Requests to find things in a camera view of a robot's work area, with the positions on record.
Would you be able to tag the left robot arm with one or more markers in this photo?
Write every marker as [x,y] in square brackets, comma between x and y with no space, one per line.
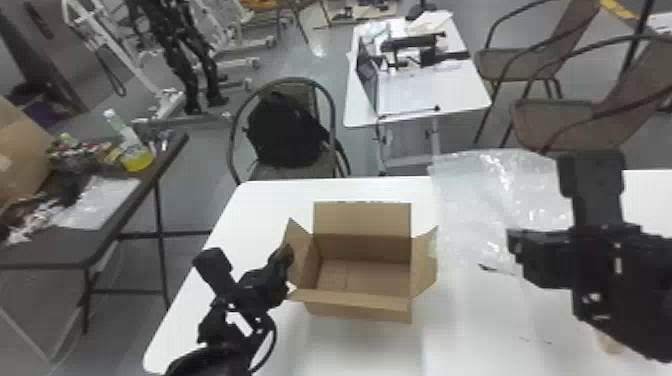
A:
[220,336]

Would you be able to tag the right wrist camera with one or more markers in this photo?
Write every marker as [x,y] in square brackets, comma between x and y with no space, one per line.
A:
[590,178]

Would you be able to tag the beige chair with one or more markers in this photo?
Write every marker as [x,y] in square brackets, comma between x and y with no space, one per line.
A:
[530,60]
[588,120]

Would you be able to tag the black backpack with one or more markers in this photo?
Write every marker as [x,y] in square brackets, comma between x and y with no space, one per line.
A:
[283,131]

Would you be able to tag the yellow bottle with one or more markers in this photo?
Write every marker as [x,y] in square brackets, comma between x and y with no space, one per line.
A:
[134,149]

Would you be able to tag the black laptop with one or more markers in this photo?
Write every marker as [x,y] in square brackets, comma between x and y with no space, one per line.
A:
[367,73]

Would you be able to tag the black device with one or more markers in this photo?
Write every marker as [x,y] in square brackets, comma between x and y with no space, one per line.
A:
[420,50]

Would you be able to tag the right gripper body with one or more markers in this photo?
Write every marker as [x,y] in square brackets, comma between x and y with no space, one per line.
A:
[604,268]

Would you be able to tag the large cardboard box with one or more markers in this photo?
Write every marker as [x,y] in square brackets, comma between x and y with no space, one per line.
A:
[21,152]

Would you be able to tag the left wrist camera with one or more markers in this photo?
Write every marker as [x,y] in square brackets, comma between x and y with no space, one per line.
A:
[214,270]

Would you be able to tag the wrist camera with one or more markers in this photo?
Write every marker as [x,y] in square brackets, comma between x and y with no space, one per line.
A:
[590,178]
[214,270]

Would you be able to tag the white side table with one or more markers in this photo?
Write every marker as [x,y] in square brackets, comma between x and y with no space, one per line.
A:
[436,92]

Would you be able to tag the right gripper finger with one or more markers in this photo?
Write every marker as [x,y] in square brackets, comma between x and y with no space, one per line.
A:
[538,244]
[548,274]

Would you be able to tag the black frame chair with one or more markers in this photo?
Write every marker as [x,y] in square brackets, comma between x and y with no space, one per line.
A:
[325,162]

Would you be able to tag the clear bubble wrap sheet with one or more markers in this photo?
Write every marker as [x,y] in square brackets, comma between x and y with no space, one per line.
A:
[483,210]

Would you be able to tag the dark side table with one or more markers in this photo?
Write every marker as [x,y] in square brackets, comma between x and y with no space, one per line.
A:
[78,246]

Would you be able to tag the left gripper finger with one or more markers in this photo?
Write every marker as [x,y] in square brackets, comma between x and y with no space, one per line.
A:
[281,262]

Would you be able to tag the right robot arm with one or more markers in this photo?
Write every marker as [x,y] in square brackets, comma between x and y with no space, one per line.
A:
[653,315]

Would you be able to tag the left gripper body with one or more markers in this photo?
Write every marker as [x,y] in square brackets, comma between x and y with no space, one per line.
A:
[257,291]

